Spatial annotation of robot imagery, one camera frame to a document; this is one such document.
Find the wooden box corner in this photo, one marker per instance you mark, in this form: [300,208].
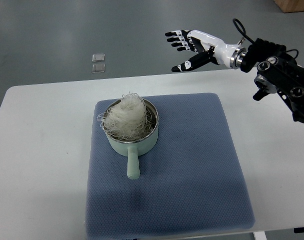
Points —
[290,6]

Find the white vermicelli bundle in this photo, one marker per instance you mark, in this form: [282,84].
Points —
[127,120]

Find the blue grey mat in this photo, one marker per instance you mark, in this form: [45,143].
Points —
[191,181]

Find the mint green pot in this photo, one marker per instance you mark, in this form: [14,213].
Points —
[133,149]

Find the upper floor socket plate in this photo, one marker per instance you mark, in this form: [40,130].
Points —
[98,57]

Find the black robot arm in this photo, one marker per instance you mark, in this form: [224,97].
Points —
[277,73]

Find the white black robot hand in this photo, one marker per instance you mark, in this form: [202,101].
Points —
[208,49]

